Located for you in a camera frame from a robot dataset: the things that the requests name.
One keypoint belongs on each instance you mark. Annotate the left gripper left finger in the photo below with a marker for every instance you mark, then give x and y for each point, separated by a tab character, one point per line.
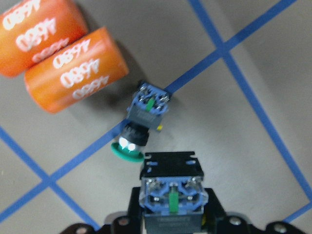
134	216

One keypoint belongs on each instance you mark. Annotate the green push button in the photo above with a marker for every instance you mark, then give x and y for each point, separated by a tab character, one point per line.
146	112
171	195

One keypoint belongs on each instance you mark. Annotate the orange cylinder labelled 4680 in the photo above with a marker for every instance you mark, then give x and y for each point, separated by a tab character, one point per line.
33	30

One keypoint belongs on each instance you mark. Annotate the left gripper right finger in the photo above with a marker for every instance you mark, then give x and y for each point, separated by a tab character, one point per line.
213	213

